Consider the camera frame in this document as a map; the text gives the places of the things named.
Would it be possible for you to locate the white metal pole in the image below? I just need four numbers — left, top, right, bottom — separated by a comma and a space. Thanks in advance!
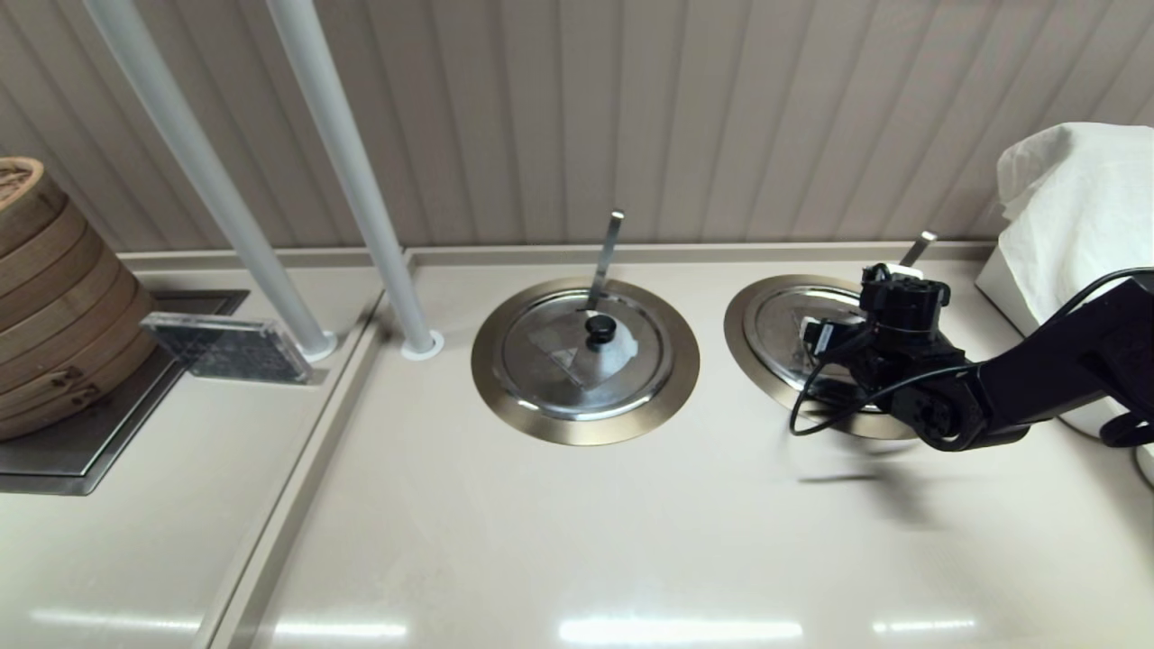
264, 0, 441, 352
83, 0, 330, 352

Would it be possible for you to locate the clear acrylic sign holder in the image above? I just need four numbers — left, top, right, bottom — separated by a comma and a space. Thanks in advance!
140, 311, 327, 387

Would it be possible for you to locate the bamboo steamer stack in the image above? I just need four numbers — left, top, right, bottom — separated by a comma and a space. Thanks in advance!
0, 156, 161, 443

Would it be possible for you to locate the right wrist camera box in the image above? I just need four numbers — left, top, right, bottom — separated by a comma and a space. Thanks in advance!
801, 317, 853, 360

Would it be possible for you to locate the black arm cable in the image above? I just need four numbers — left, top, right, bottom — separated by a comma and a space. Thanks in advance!
789, 266, 1154, 438

